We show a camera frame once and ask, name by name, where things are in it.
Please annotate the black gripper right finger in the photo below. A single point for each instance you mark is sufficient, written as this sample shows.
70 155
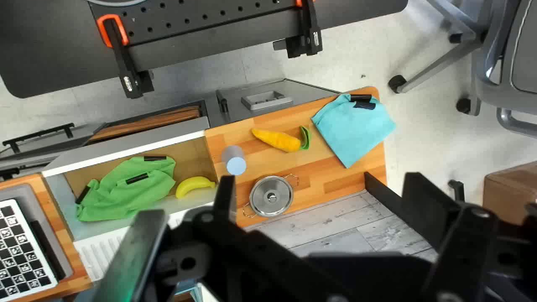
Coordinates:
474 252

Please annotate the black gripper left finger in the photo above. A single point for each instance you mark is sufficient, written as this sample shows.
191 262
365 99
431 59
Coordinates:
223 245

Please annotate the small steel pot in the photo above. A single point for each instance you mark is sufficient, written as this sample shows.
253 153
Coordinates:
255 210

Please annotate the wooden counter top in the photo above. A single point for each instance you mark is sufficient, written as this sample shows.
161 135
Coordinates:
323 168

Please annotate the yellow toy banana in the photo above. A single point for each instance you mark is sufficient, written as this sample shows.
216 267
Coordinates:
193 185

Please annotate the brown cardboard box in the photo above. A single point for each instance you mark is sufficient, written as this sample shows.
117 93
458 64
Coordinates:
511 193

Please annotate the grey-blue plastic cup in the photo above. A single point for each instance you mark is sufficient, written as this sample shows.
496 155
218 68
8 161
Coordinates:
235 161

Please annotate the green cloth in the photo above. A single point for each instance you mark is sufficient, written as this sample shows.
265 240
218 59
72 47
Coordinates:
122 187

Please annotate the yellow toy corn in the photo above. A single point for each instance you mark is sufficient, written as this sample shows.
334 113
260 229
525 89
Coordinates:
276 140

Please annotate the white toy sink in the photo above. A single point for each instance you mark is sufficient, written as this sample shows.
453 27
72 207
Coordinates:
110 153

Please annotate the wooden sink side board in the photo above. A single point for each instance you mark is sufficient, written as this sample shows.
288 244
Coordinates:
52 224

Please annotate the teal cloth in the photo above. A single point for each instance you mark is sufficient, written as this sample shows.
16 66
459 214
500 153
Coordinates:
352 128

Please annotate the grey office chair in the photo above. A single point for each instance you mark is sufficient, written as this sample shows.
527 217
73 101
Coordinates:
503 61

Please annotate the black white checkerboard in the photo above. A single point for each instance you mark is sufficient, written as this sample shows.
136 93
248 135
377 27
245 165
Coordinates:
18 252

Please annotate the black pegboard table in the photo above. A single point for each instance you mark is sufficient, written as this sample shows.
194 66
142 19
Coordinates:
223 39

